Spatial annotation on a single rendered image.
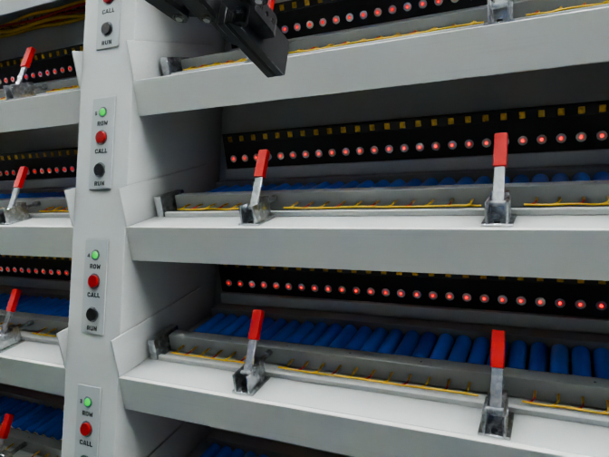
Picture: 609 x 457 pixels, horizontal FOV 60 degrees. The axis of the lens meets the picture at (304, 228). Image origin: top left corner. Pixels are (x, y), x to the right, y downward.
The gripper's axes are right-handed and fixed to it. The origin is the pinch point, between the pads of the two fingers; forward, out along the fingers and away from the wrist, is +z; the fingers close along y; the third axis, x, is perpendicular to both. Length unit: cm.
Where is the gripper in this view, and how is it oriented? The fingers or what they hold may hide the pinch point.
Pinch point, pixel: (256, 34)
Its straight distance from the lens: 40.8
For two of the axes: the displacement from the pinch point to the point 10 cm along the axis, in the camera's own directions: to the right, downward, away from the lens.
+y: 9.0, 0.0, -4.4
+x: 1.2, -9.6, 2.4
